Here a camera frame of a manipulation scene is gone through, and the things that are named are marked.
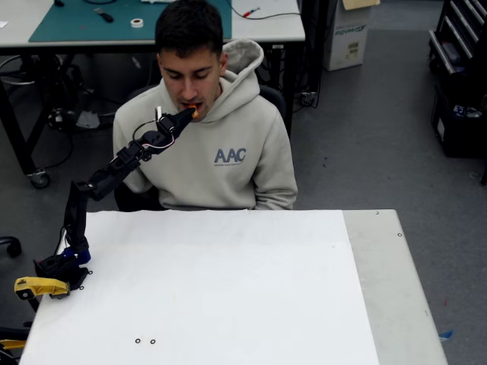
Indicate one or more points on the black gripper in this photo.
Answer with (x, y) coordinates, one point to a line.
(179, 118)

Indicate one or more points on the small orange candy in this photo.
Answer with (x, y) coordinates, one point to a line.
(195, 113)

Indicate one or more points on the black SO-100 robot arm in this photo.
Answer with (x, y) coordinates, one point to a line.
(76, 213)

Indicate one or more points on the man in beige hoodie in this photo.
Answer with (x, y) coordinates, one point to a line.
(213, 178)

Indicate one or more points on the black office chair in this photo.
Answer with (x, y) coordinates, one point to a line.
(133, 197)

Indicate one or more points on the white crumpled paper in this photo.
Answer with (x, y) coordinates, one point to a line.
(87, 119)

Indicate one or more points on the white tape roll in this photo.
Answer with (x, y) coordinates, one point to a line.
(137, 22)

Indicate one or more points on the grey workbench with black legs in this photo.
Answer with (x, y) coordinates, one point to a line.
(266, 32)

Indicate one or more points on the green cutting mat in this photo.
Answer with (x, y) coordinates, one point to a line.
(76, 23)

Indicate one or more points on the grey caster wheel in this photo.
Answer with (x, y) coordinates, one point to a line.
(40, 179)

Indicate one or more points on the white cardboard box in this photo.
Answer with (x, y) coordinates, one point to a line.
(346, 38)

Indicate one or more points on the white paper sheet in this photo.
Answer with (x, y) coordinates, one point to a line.
(228, 304)

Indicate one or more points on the black chair base wheel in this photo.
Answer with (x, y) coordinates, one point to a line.
(13, 246)

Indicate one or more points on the yellow clamp with grey jaw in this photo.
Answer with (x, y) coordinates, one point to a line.
(42, 287)

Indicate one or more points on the black storage bin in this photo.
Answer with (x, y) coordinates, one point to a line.
(460, 133)

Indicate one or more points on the black drawer cabinet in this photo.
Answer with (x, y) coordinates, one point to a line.
(462, 34)

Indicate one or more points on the yellow and black clamp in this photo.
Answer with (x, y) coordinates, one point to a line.
(11, 343)

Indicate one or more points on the blue tape scrap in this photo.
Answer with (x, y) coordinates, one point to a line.
(446, 334)

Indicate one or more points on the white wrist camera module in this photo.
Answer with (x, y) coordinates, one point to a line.
(158, 111)

